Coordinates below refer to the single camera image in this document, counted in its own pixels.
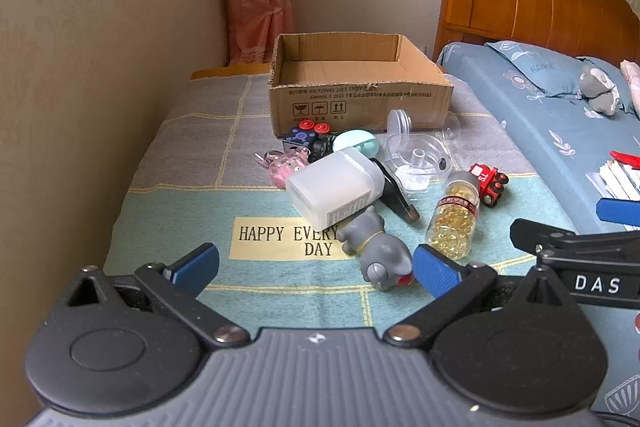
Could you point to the black cube toy red knobs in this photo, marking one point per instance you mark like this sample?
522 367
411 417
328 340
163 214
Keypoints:
306 138

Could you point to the red flat item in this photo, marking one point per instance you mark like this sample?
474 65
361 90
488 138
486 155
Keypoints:
627 158

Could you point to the cardboard box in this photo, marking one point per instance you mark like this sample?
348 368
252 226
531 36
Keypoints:
360 104

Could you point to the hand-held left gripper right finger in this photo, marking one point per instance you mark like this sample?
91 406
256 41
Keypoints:
434 272

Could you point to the yellow capsule bottle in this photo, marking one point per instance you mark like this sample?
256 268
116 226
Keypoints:
452 222

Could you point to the clear plastic cup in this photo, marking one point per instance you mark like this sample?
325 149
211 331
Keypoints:
452 126

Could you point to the white plastic bottle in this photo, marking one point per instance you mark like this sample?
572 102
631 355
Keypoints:
332 187

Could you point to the blue floral bedsheet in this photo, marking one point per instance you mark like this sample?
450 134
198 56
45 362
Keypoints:
540 142

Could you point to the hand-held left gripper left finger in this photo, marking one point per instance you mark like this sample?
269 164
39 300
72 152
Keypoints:
197 266

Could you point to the pink cloth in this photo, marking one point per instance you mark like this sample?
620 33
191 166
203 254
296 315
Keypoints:
632 84

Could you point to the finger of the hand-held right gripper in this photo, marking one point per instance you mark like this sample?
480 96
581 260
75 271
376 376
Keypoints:
620 211
550 237

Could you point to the grey elephant toy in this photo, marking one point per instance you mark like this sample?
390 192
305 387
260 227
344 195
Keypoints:
375 247

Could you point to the blue floral pillow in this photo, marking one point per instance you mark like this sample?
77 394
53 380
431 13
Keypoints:
540 67

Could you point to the pile of white paper packets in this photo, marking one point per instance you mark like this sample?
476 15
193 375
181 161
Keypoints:
620 182

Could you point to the red toy train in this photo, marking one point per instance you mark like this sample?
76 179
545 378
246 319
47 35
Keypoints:
487 184

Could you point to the grey green checked blanket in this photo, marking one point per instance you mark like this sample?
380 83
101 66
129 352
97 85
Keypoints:
200 167

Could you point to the pink transparent toy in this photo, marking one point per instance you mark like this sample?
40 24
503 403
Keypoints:
285 164

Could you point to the clear plastic box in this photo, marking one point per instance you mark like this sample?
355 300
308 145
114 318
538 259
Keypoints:
417 159

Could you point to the grey plush toy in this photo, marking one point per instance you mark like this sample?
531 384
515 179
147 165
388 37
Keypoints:
599 87

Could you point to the mint green round case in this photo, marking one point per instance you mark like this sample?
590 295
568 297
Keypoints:
357 142

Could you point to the clear round plastic lid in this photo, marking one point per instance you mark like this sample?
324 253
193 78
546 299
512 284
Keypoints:
401 123

